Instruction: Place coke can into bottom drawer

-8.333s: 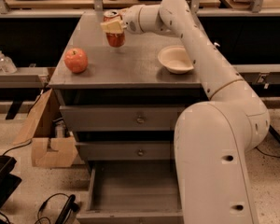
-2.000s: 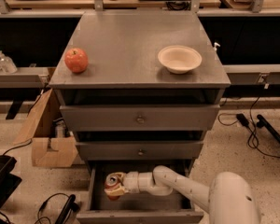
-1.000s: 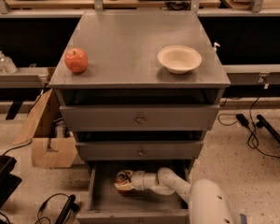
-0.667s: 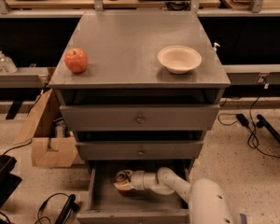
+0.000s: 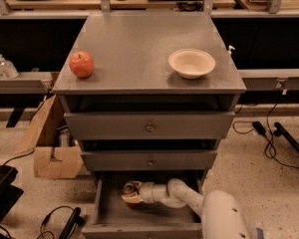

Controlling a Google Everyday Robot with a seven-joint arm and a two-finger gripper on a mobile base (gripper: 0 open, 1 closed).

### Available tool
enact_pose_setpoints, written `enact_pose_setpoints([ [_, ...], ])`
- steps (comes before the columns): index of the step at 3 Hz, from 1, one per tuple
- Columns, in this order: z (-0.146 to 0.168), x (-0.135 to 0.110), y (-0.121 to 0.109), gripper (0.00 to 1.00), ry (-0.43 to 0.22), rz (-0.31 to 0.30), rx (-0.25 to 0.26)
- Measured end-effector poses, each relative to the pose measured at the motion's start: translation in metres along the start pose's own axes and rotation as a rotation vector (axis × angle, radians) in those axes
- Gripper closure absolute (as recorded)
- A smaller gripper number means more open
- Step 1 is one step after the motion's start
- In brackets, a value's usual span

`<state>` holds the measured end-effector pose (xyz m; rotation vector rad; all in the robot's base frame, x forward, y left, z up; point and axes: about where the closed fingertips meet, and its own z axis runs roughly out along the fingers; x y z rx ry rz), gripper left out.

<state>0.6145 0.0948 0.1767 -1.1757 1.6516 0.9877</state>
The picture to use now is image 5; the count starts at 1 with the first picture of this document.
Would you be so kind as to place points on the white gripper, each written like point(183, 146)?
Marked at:
point(147, 192)

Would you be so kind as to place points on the red coke can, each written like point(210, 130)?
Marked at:
point(130, 192)

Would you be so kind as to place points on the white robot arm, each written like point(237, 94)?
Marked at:
point(221, 215)

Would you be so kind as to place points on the bottom grey drawer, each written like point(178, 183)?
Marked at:
point(113, 219)

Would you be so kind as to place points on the grey drawer cabinet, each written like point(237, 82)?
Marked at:
point(132, 74)

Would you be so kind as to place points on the top grey drawer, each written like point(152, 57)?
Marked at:
point(143, 125)

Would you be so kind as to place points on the cardboard box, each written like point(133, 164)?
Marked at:
point(50, 160)

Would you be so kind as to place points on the black chair base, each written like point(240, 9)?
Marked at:
point(9, 194)

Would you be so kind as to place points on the black power adapter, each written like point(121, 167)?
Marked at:
point(259, 127)

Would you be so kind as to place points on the white paper bowl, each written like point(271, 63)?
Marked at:
point(191, 63)

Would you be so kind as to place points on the red apple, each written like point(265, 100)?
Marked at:
point(81, 64)

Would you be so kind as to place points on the white pump bottle top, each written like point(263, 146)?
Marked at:
point(230, 49)

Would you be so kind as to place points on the clear sanitizer bottle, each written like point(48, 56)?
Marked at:
point(7, 68)

